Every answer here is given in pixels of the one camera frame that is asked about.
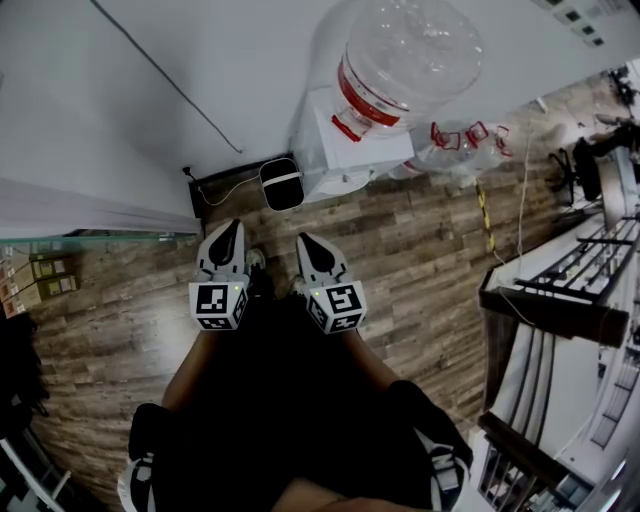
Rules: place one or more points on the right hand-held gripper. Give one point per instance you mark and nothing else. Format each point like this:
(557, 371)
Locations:
(340, 305)

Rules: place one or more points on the black trash bin white rim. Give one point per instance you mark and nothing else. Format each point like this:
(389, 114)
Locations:
(282, 195)

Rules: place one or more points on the person's right forearm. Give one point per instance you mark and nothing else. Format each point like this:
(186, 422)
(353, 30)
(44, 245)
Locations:
(372, 355)

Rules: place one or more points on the dark wooden beam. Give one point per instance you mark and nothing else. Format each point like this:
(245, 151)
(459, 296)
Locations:
(520, 450)

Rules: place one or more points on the yellow black floor tape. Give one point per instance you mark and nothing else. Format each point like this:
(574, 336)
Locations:
(485, 215)

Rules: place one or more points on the person's left forearm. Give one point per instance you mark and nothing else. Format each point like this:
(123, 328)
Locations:
(200, 370)

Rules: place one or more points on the person's left shoe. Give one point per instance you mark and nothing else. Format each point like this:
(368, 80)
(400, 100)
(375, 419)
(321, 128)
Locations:
(256, 261)

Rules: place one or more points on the person's black trousers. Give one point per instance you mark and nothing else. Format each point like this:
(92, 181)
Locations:
(272, 305)

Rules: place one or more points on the empty clear water jug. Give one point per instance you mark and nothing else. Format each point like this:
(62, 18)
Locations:
(502, 142)
(440, 155)
(477, 145)

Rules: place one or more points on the white office desk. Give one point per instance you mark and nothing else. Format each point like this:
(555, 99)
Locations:
(25, 485)

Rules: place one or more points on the person's black shirt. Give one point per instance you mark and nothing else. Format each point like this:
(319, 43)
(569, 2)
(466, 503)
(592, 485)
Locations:
(300, 425)

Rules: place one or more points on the person's shoe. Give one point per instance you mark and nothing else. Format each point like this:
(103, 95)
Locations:
(297, 287)
(256, 261)

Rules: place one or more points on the brown cardboard box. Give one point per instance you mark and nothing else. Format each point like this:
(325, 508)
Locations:
(57, 287)
(47, 267)

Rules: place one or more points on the person's right shoe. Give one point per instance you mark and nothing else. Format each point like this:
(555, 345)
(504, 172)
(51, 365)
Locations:
(297, 287)

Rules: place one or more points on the black office chair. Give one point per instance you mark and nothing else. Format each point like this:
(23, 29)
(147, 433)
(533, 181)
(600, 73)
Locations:
(582, 170)

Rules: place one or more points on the black metal railing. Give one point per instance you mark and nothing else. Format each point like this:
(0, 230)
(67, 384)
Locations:
(555, 291)

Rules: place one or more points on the white water dispenser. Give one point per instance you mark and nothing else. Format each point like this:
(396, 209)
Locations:
(360, 150)

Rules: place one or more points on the white glass-edged counter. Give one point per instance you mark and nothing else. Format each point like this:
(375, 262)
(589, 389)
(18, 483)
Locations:
(75, 210)

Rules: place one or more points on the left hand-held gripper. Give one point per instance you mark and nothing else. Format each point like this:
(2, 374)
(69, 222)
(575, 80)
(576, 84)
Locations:
(217, 305)

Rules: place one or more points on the black wall plug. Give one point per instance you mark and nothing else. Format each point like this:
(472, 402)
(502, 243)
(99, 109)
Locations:
(188, 171)

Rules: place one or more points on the large clear water jug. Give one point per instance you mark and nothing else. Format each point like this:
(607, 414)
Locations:
(400, 60)

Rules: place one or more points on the person's face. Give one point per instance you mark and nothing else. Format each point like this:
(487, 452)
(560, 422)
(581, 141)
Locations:
(330, 497)

